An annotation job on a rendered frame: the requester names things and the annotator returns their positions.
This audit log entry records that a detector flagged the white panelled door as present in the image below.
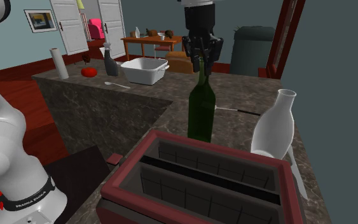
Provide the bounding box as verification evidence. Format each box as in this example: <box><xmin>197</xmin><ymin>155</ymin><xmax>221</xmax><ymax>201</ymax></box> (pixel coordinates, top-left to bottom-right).
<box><xmin>48</xmin><ymin>0</ymin><xmax>90</xmax><ymax>56</ymax></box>
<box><xmin>97</xmin><ymin>0</ymin><xmax>127</xmax><ymax>60</ymax></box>

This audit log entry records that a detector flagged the dark robot stand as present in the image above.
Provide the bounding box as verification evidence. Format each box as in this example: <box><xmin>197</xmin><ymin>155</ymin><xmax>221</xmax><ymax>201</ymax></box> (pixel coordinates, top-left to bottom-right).
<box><xmin>0</xmin><ymin>144</ymin><xmax>112</xmax><ymax>224</ymax></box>

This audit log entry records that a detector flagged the white spoon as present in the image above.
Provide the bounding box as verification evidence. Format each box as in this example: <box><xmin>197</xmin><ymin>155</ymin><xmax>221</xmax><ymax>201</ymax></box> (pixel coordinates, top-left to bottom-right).
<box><xmin>104</xmin><ymin>81</ymin><xmax>132</xmax><ymax>90</ymax></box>

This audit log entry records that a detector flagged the red seated chair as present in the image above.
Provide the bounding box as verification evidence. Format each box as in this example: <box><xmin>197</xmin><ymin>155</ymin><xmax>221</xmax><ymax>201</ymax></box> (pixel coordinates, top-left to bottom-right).
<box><xmin>153</xmin><ymin>45</ymin><xmax>172</xmax><ymax>60</ymax></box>

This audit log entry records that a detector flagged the dark green bin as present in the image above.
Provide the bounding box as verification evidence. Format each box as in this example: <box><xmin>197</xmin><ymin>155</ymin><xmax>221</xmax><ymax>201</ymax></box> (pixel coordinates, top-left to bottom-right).
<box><xmin>229</xmin><ymin>25</ymin><xmax>276</xmax><ymax>77</ymax></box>

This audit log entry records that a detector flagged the red tomato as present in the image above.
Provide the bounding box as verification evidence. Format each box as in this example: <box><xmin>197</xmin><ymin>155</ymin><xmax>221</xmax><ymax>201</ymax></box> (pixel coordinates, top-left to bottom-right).
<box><xmin>80</xmin><ymin>66</ymin><xmax>99</xmax><ymax>78</ymax></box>

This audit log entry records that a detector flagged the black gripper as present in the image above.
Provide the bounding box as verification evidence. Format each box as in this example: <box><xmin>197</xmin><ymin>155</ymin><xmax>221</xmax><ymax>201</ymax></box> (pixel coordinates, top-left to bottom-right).
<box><xmin>181</xmin><ymin>3</ymin><xmax>224</xmax><ymax>77</ymax></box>

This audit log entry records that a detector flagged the white knife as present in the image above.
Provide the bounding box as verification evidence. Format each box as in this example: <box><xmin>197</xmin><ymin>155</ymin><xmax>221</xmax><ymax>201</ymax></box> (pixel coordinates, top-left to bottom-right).
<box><xmin>286</xmin><ymin>144</ymin><xmax>309</xmax><ymax>201</ymax></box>

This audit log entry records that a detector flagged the dark green glass bottle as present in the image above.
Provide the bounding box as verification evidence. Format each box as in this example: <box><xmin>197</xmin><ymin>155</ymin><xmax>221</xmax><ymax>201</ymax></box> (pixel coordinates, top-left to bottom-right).
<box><xmin>186</xmin><ymin>58</ymin><xmax>217</xmax><ymax>144</ymax></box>

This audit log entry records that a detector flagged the dark red toaster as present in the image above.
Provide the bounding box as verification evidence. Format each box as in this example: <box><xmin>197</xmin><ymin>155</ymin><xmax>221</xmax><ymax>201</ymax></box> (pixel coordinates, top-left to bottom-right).
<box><xmin>95</xmin><ymin>129</ymin><xmax>307</xmax><ymax>224</ymax></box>

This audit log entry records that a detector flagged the white square baking dish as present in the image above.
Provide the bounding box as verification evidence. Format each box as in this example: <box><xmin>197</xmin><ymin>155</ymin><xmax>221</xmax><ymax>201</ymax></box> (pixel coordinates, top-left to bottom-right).
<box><xmin>120</xmin><ymin>57</ymin><xmax>170</xmax><ymax>87</ymax></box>

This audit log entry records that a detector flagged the orange wooden table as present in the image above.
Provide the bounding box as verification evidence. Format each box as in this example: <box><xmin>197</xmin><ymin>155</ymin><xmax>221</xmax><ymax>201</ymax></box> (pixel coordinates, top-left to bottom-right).
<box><xmin>120</xmin><ymin>26</ymin><xmax>184</xmax><ymax>62</ymax></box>

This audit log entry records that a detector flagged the framed wall picture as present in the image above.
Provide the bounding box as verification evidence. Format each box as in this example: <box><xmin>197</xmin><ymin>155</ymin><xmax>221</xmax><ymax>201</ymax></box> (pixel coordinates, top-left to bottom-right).
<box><xmin>23</xmin><ymin>8</ymin><xmax>59</xmax><ymax>34</ymax></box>

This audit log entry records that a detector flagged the white paper towel roll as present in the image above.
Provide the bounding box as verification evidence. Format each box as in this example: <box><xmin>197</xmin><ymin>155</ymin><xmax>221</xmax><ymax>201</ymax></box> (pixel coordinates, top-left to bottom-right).
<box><xmin>49</xmin><ymin>47</ymin><xmax>70</xmax><ymax>80</ymax></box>

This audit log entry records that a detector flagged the orange brown armchair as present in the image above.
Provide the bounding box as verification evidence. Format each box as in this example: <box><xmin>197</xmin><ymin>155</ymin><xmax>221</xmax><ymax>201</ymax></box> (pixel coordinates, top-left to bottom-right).
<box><xmin>165</xmin><ymin>50</ymin><xmax>196</xmax><ymax>74</ymax></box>

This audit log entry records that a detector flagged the black handled knife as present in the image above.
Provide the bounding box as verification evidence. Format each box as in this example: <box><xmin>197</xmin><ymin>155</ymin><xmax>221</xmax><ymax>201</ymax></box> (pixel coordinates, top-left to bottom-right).
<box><xmin>214</xmin><ymin>105</ymin><xmax>262</xmax><ymax>117</ymax></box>

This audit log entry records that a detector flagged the dark red door frame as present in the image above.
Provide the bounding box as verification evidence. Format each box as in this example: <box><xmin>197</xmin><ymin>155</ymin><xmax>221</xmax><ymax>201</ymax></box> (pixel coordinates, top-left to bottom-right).
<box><xmin>257</xmin><ymin>0</ymin><xmax>307</xmax><ymax>80</ymax></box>

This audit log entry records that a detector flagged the white vase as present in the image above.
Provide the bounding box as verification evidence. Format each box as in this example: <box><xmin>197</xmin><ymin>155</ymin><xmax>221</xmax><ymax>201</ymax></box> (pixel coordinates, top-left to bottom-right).
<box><xmin>250</xmin><ymin>88</ymin><xmax>298</xmax><ymax>160</ymax></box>

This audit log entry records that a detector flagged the dark grey spray bottle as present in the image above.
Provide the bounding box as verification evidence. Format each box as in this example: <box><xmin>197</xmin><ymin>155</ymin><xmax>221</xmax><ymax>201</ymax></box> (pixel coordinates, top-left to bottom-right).
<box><xmin>102</xmin><ymin>42</ymin><xmax>120</xmax><ymax>78</ymax></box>

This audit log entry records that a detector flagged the pink armchair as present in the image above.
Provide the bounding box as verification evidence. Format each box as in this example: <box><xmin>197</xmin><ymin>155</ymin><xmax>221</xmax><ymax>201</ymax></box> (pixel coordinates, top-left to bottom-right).
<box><xmin>87</xmin><ymin>17</ymin><xmax>106</xmax><ymax>41</ymax></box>

